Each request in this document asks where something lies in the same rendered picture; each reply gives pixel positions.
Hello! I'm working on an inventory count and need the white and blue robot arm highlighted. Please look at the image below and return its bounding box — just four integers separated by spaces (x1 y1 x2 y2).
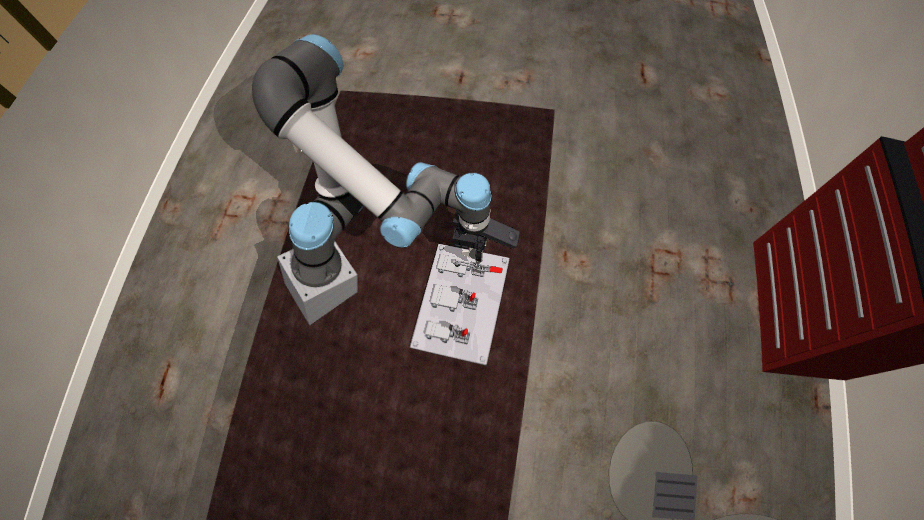
252 35 520 287

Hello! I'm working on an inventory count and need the toggle clamp with red handle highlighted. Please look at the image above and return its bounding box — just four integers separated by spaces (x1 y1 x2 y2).
449 324 470 344
453 259 503 277
459 289 478 310

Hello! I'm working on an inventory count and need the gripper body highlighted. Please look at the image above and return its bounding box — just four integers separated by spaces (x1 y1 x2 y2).
453 210 488 250

